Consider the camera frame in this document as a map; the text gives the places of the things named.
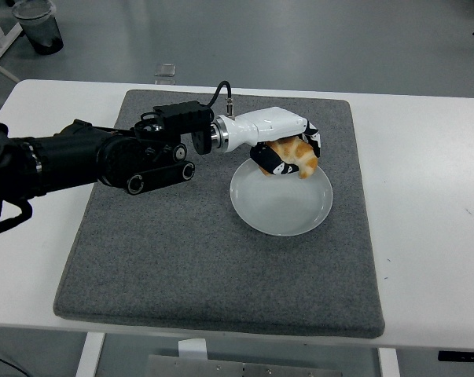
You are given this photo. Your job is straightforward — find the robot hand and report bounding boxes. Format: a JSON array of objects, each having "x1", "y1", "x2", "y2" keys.
[{"x1": 219, "y1": 106, "x2": 323, "y2": 178}]

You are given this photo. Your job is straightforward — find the croissant bread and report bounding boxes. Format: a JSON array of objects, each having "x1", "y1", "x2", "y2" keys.
[{"x1": 259, "y1": 136, "x2": 319, "y2": 181}]

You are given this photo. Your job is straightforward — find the light grey round plate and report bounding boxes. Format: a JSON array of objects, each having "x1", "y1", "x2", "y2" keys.
[{"x1": 230, "y1": 159, "x2": 335, "y2": 237}]

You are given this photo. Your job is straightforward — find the grey felt mat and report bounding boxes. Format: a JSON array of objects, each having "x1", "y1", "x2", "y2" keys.
[{"x1": 53, "y1": 89, "x2": 386, "y2": 339}]

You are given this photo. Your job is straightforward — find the white paper label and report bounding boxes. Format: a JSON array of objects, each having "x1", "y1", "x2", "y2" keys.
[{"x1": 177, "y1": 338, "x2": 208, "y2": 360}]

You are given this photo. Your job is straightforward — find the black bin with clear liner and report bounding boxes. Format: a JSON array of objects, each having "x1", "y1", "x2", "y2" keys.
[{"x1": 12, "y1": 0, "x2": 64, "y2": 55}]

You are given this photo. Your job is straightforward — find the white table leg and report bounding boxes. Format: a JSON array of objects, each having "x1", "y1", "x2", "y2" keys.
[
  {"x1": 75, "y1": 332, "x2": 106, "y2": 377},
  {"x1": 377, "y1": 347, "x2": 401, "y2": 377}
]

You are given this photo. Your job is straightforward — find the black table control panel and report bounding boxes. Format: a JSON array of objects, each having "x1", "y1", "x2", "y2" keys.
[{"x1": 437, "y1": 349, "x2": 474, "y2": 363}]

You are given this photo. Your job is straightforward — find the black floor cable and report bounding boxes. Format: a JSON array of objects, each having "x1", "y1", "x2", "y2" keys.
[{"x1": 0, "y1": 351, "x2": 30, "y2": 377}]

